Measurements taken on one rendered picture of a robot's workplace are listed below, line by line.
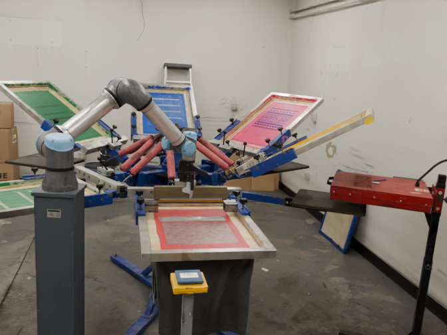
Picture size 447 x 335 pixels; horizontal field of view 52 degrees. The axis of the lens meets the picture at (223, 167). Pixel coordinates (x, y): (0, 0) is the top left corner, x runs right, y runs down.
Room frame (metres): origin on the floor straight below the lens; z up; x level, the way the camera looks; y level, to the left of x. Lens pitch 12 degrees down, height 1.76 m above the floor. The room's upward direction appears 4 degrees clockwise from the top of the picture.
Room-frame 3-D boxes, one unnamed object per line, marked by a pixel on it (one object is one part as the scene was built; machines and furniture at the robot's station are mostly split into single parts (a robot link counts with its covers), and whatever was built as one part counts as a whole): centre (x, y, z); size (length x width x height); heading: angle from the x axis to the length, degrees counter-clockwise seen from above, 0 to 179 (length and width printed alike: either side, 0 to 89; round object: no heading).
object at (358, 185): (2.83, -1.01, 1.06); 0.61 x 0.46 x 0.12; 73
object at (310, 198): (3.05, -0.29, 0.91); 1.34 x 0.40 x 0.08; 73
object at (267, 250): (2.22, 0.11, 0.97); 0.79 x 0.58 x 0.04; 13
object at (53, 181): (1.94, 0.71, 1.25); 0.15 x 0.15 x 0.10
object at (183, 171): (2.46, 0.20, 1.19); 0.09 x 0.08 x 0.12; 103
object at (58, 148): (1.94, 0.71, 1.37); 0.13 x 0.12 x 0.14; 35
